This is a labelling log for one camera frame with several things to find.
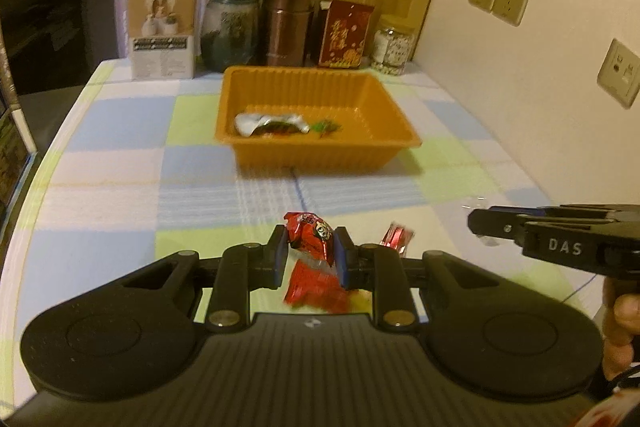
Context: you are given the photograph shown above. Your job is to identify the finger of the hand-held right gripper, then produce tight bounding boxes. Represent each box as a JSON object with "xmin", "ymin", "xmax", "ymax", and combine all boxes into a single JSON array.
[
  {"xmin": 487, "ymin": 205, "xmax": 623, "ymax": 221},
  {"xmin": 467, "ymin": 208, "xmax": 538, "ymax": 249}
]

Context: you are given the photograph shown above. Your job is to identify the dark blue milk carton box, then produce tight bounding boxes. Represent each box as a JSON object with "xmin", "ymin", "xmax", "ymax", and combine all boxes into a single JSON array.
[{"xmin": 0, "ymin": 62, "xmax": 38, "ymax": 228}]

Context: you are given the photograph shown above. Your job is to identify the clear plastic candy jar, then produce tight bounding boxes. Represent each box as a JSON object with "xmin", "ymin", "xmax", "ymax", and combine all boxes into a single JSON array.
[{"xmin": 370, "ymin": 14, "xmax": 417, "ymax": 77}]

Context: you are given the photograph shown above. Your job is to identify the silver green snack packet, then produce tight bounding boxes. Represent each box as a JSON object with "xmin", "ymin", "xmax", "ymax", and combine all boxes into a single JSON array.
[{"xmin": 234, "ymin": 111, "xmax": 311, "ymax": 139}]

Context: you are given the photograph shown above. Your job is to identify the large red snack packet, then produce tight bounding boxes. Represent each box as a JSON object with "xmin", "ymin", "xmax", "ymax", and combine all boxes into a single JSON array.
[{"xmin": 283, "ymin": 257, "xmax": 354, "ymax": 313}]

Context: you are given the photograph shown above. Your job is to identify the green candy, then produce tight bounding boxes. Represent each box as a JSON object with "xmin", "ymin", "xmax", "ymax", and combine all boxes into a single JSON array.
[{"xmin": 310, "ymin": 119, "xmax": 345, "ymax": 139}]

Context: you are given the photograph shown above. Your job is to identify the red gift box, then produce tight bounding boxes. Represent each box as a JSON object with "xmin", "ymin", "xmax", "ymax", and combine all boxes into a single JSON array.
[{"xmin": 315, "ymin": 0, "xmax": 376, "ymax": 70}]

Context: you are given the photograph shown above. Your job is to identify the green glass jar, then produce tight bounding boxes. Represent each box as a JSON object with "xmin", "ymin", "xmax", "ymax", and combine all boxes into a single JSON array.
[{"xmin": 200, "ymin": 0, "xmax": 261, "ymax": 74}]

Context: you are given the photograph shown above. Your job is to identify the small red square packet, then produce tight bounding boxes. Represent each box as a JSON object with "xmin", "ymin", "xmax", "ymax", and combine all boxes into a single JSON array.
[{"xmin": 381, "ymin": 221, "xmax": 417, "ymax": 257}]

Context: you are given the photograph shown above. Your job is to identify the beige round-hole wall socket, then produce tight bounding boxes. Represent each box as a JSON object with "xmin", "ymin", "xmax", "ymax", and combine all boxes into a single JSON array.
[{"xmin": 596, "ymin": 38, "xmax": 640, "ymax": 110}]

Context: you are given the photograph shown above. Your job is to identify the orange plastic tray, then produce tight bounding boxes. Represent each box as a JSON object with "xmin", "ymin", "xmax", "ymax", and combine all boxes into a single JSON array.
[{"xmin": 214, "ymin": 65, "xmax": 422, "ymax": 173}]

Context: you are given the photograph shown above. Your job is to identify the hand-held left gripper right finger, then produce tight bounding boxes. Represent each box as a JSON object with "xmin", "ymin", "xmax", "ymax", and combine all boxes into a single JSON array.
[{"xmin": 335, "ymin": 226, "xmax": 507, "ymax": 333}]

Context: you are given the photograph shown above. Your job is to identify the person's right hand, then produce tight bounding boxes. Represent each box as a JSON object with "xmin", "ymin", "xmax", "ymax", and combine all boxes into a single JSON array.
[{"xmin": 602, "ymin": 278, "xmax": 640, "ymax": 382}]

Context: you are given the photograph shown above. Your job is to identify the brown metal thermos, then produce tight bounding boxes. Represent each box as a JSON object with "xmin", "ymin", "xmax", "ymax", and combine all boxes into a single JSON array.
[{"xmin": 259, "ymin": 0, "xmax": 319, "ymax": 68}]

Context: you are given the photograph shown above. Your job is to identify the red cartoon face snack packet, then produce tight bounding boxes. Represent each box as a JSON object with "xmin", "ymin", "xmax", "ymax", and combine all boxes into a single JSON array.
[{"xmin": 283, "ymin": 211, "xmax": 335, "ymax": 267}]

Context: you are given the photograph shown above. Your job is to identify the white product box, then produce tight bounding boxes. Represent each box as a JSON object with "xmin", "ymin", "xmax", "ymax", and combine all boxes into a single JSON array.
[{"xmin": 127, "ymin": 0, "xmax": 203, "ymax": 82}]

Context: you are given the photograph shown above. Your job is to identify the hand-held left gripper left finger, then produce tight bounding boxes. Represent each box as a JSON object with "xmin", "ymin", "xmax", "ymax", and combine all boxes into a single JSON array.
[{"xmin": 120, "ymin": 224, "xmax": 290, "ymax": 333}]

